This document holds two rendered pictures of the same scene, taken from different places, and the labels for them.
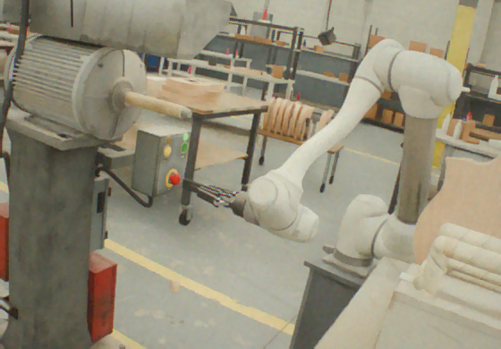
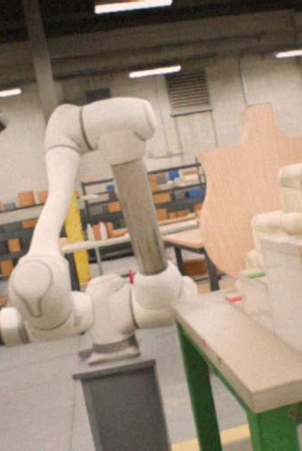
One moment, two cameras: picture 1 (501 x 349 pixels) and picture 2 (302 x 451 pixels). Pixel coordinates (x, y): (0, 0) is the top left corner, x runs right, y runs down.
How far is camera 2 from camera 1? 48 cm
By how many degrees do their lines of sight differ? 35
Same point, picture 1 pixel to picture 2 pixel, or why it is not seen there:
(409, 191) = (146, 240)
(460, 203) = (236, 189)
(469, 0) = not seen: hidden behind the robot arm
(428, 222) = (215, 224)
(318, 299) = (107, 406)
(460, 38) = not seen: hidden behind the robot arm
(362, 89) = (62, 156)
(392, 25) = not seen: outside the picture
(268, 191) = (40, 271)
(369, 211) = (112, 287)
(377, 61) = (64, 124)
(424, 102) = (130, 141)
